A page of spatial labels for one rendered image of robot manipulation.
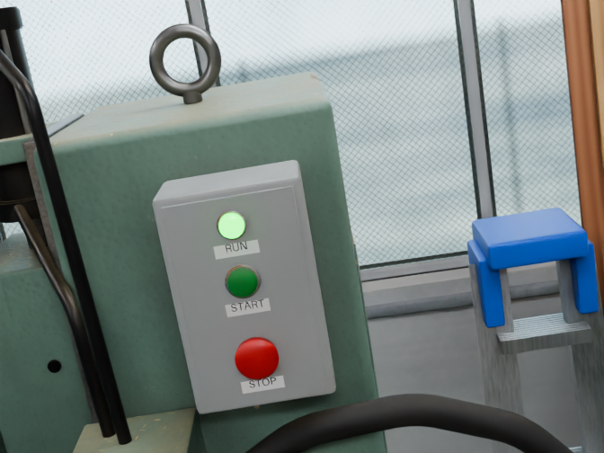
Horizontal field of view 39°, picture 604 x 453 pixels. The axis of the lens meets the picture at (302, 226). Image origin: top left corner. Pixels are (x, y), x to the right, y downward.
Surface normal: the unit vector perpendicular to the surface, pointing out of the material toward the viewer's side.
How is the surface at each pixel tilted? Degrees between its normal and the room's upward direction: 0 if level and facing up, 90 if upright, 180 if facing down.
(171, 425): 0
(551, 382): 90
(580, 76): 87
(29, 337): 90
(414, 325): 90
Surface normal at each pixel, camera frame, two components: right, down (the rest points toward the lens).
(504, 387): -0.15, 0.15
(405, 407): 0.00, -0.38
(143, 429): -0.16, -0.95
